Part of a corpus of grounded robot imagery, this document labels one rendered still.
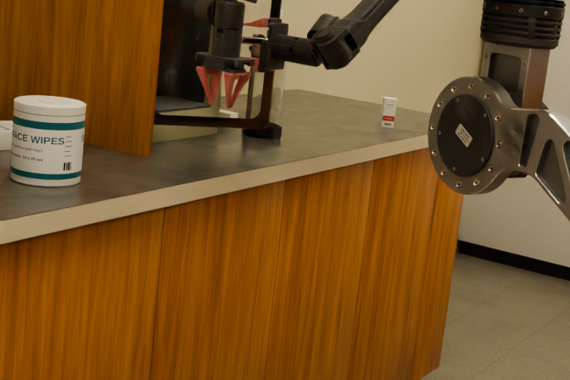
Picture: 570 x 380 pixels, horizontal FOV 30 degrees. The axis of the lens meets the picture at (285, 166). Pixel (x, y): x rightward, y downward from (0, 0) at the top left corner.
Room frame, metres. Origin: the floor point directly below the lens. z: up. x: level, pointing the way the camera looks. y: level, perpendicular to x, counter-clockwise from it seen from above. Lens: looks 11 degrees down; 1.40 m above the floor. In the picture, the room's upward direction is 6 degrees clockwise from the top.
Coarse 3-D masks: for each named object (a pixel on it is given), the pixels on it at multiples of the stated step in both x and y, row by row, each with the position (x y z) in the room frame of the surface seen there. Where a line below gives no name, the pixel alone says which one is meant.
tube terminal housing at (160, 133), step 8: (160, 128) 2.44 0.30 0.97; (168, 128) 2.46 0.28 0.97; (176, 128) 2.49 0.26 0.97; (184, 128) 2.52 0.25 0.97; (192, 128) 2.54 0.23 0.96; (200, 128) 2.57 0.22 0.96; (208, 128) 2.60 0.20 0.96; (216, 128) 2.63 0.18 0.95; (160, 136) 2.44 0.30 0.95; (168, 136) 2.46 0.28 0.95; (176, 136) 2.49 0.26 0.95; (184, 136) 2.52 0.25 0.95; (192, 136) 2.54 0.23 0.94
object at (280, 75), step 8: (280, 72) 2.65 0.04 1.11; (280, 80) 2.65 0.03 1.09; (280, 88) 2.66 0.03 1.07; (272, 96) 2.64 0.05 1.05; (280, 96) 2.66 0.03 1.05; (272, 104) 2.64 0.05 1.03; (280, 104) 2.66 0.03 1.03; (272, 112) 2.64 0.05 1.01; (280, 112) 2.67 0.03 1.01; (272, 120) 2.65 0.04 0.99; (280, 120) 2.67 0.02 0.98
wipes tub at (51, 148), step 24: (24, 96) 1.96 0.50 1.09; (48, 96) 1.99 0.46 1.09; (24, 120) 1.88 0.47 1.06; (48, 120) 1.87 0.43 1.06; (72, 120) 1.90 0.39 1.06; (24, 144) 1.88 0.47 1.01; (48, 144) 1.87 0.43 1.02; (72, 144) 1.90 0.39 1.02; (24, 168) 1.88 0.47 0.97; (48, 168) 1.87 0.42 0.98; (72, 168) 1.90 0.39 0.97
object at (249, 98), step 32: (192, 0) 2.39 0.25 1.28; (192, 32) 2.40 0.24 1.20; (256, 32) 2.46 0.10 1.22; (160, 64) 2.37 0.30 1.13; (192, 64) 2.40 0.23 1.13; (160, 96) 2.37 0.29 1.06; (192, 96) 2.40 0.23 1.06; (224, 96) 2.43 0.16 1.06; (256, 96) 2.46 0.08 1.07; (256, 128) 2.47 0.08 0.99
